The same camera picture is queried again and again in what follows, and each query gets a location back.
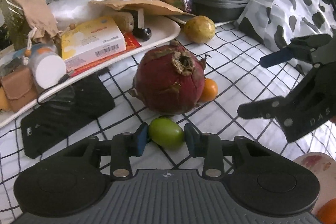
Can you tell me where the white floral plate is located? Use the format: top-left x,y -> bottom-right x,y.
294,152 -> 336,215

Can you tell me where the cow print blanket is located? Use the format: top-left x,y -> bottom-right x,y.
233,0 -> 336,75

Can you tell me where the brown leather pouch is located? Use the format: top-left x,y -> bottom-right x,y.
1,65 -> 39,113

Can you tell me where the large orange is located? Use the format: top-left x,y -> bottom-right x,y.
316,199 -> 336,224

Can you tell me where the small orange tangerine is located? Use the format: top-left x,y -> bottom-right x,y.
199,78 -> 218,102

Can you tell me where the beige drawstring bag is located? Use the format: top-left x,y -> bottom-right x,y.
13,0 -> 60,43

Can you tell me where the yellow-green pear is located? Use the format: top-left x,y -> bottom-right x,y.
183,15 -> 215,44

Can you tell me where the red flat packet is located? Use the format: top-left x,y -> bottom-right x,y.
71,33 -> 141,77

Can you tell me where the checkered bed sheet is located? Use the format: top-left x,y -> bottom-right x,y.
1,24 -> 335,223

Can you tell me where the small black roller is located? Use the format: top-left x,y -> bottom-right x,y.
132,28 -> 151,42

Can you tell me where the white plastic bag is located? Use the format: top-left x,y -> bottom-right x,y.
49,0 -> 104,31

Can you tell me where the white tray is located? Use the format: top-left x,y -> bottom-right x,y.
1,15 -> 181,126

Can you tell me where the yellow white box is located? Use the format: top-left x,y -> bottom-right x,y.
62,16 -> 126,71

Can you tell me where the white cylinder container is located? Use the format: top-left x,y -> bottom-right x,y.
29,47 -> 67,89

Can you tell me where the brown paper envelope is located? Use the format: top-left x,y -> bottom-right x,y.
90,0 -> 189,16

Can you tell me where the black flat device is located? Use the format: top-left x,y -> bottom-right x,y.
21,74 -> 115,159

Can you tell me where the red dragon fruit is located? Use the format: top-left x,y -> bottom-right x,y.
129,40 -> 209,115

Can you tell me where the grey zip case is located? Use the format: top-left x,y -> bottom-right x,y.
192,0 -> 250,23

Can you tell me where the green fruit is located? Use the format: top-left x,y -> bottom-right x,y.
148,117 -> 185,149

